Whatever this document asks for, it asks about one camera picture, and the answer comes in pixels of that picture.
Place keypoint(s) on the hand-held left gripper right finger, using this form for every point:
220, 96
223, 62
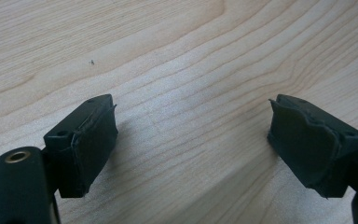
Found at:
304, 146

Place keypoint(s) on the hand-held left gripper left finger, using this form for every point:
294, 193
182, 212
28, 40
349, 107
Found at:
90, 149

